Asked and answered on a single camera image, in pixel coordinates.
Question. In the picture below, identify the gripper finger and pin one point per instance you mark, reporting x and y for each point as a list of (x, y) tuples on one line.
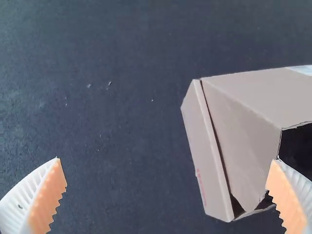
[(36, 200), (287, 202)]

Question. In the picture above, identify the cardboard box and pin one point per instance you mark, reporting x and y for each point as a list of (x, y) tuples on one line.
[(234, 146)]

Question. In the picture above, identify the black mat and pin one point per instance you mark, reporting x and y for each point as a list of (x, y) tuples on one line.
[(97, 85)]

